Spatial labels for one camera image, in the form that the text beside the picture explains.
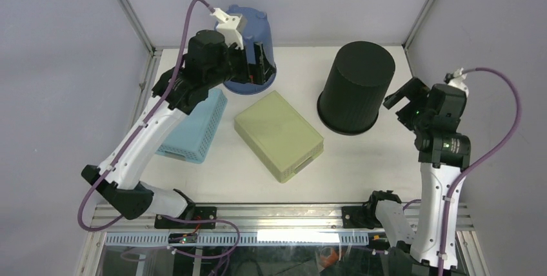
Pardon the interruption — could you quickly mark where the large blue plastic bucket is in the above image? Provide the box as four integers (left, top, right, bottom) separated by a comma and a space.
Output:
224, 5, 277, 95

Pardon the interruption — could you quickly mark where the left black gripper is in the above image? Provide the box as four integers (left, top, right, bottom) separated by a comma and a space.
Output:
206, 39, 276, 89

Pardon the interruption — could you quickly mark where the orange object under table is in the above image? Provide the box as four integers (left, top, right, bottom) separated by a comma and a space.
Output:
317, 247, 344, 269

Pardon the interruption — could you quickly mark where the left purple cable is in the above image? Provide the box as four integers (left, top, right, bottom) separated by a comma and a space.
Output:
77, 0, 215, 233

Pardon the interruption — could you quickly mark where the left corner aluminium post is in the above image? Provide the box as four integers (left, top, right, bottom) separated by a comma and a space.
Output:
117, 0, 155, 54

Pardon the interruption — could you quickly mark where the black plastic bucket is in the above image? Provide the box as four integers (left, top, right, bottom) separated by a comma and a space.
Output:
317, 41, 395, 135

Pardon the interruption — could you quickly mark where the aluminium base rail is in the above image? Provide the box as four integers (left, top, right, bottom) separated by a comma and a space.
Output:
90, 202, 475, 233

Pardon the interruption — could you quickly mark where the light green plastic basket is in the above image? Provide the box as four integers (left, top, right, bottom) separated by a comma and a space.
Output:
234, 91, 324, 183

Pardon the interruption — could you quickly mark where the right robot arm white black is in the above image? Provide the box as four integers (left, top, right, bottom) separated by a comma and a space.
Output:
363, 78, 471, 275

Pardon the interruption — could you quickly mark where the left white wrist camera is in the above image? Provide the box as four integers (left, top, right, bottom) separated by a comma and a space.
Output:
210, 8, 247, 50

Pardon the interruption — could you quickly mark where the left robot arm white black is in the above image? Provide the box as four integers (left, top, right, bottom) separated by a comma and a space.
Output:
81, 30, 276, 228

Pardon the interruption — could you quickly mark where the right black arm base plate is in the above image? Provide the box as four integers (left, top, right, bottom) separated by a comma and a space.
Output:
341, 206, 377, 229

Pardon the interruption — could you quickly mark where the light blue plastic basket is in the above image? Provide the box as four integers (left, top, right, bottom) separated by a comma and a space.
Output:
156, 88, 228, 164

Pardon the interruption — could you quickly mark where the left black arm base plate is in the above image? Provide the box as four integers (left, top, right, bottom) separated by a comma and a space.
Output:
154, 206, 217, 230

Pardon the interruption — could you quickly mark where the white slotted cable duct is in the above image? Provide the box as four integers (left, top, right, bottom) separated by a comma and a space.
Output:
104, 229, 369, 248

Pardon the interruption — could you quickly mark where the corner aluminium post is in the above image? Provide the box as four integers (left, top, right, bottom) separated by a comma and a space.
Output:
402, 0, 436, 52
117, 0, 155, 54

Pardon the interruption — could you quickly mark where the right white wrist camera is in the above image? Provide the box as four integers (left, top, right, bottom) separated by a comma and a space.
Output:
444, 68, 469, 97

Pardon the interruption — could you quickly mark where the right corner aluminium post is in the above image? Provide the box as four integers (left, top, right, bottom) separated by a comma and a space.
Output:
402, 0, 436, 52

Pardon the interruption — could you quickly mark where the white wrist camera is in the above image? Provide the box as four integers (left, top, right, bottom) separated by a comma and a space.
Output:
444, 68, 469, 97
210, 8, 247, 50

